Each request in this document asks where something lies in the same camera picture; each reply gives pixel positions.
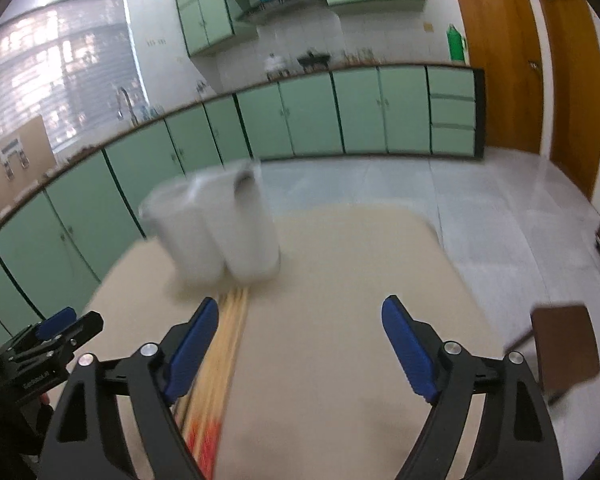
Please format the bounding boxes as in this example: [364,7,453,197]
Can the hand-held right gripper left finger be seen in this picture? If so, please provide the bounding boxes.
[40,296,220,480]

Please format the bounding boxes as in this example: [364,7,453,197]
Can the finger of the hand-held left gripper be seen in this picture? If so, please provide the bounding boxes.
[17,311,104,368]
[10,306,78,348]

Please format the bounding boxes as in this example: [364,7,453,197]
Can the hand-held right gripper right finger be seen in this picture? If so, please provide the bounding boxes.
[381,295,566,480]

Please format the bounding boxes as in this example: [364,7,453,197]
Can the plain wooden chopstick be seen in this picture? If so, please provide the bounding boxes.
[182,292,238,461]
[174,294,233,436]

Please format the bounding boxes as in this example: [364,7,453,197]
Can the white double utensil holder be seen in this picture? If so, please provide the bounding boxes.
[139,158,282,286]

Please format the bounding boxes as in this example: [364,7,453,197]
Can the cardboard box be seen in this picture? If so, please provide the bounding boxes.
[0,114,57,221]

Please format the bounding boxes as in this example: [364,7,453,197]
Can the brown wooden chair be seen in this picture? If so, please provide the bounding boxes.
[502,304,600,406]

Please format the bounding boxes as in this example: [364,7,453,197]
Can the metal faucet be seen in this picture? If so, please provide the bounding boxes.
[117,86,140,126]

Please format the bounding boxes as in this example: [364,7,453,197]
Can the window with blinds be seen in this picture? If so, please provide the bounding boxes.
[0,0,146,153]

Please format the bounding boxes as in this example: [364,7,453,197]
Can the green base cabinets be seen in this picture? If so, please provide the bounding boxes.
[0,63,485,321]

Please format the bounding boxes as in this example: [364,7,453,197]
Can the black wok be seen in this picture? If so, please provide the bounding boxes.
[297,52,331,72]

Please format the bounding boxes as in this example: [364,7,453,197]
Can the plain wooden door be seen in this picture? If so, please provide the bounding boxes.
[532,0,600,201]

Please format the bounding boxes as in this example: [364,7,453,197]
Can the green thermos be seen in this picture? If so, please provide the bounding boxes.
[446,23,467,65]

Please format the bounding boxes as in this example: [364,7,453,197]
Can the wooden door with handle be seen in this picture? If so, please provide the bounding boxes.
[445,0,546,155]

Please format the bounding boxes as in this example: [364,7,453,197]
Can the green wall cabinets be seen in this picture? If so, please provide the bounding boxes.
[172,0,428,58]

